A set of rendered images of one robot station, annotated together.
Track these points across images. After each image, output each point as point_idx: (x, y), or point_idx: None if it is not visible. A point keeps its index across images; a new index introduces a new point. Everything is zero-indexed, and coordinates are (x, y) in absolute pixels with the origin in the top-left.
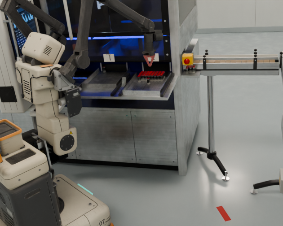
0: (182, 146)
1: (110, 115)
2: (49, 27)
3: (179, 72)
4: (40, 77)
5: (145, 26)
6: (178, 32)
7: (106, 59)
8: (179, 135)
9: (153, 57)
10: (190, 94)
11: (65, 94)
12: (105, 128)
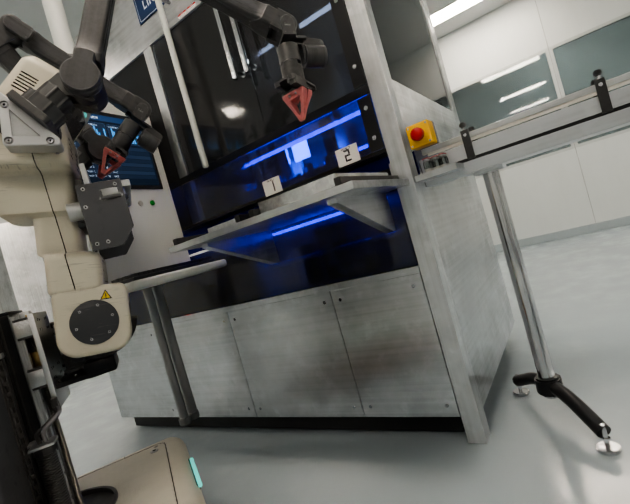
0: (458, 360)
1: (295, 309)
2: (181, 163)
3: (407, 171)
4: None
5: (270, 22)
6: (385, 78)
7: (269, 191)
8: (445, 331)
9: (302, 90)
10: (466, 254)
11: (75, 189)
12: (292, 340)
